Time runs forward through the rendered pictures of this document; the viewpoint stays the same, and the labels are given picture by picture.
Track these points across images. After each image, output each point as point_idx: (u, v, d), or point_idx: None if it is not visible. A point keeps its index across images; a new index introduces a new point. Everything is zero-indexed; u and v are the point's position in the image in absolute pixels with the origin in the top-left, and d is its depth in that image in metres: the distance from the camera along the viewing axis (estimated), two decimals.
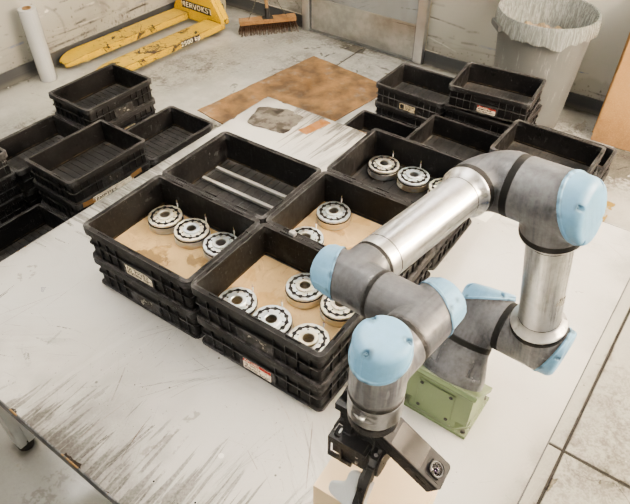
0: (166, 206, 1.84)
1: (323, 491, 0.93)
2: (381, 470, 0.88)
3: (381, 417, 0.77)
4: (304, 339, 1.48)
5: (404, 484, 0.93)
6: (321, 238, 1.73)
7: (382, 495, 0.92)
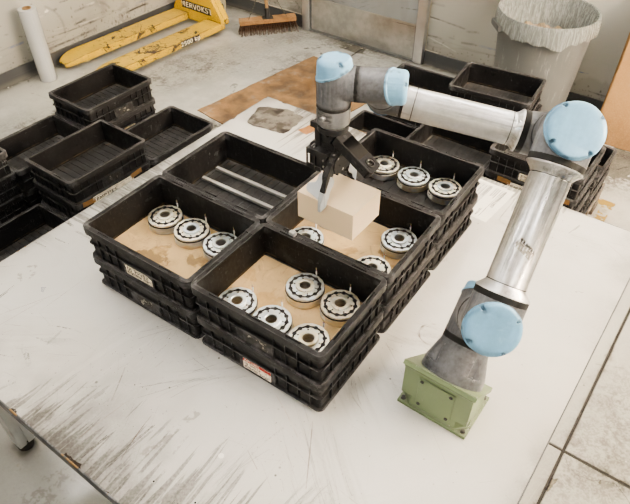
0: (166, 206, 1.84)
1: (303, 194, 1.46)
2: (338, 171, 1.41)
3: (334, 116, 1.31)
4: (304, 339, 1.48)
5: (355, 193, 1.46)
6: (321, 238, 1.73)
7: (340, 197, 1.45)
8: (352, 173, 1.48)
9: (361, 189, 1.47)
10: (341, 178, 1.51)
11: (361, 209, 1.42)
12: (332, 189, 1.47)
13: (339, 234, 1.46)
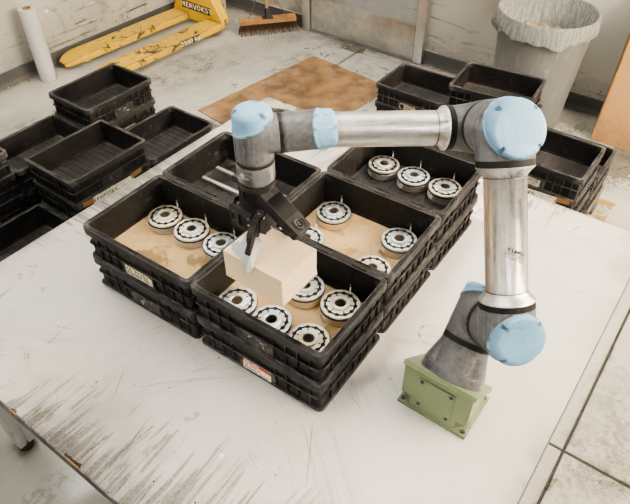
0: (166, 206, 1.84)
1: (229, 254, 1.30)
2: (265, 231, 1.25)
3: (254, 173, 1.15)
4: (304, 339, 1.48)
5: (287, 252, 1.30)
6: (321, 238, 1.73)
7: (270, 257, 1.29)
8: None
9: (295, 248, 1.31)
10: (274, 234, 1.35)
11: (292, 272, 1.26)
12: (262, 248, 1.31)
13: (269, 298, 1.31)
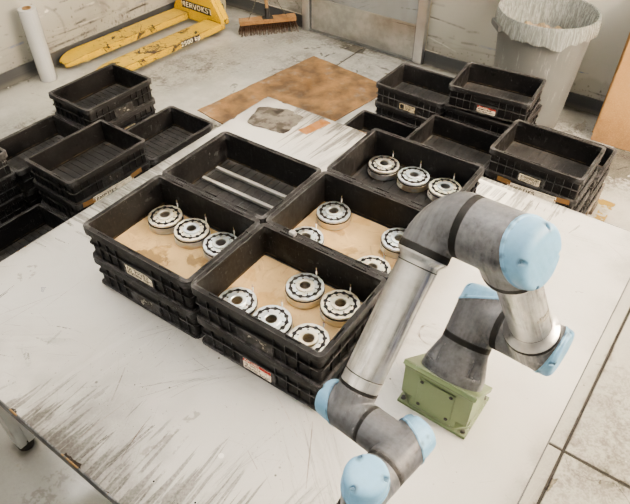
0: (166, 206, 1.84)
1: None
2: None
3: None
4: (304, 339, 1.48)
5: None
6: (321, 238, 1.73)
7: None
8: None
9: None
10: None
11: None
12: None
13: None
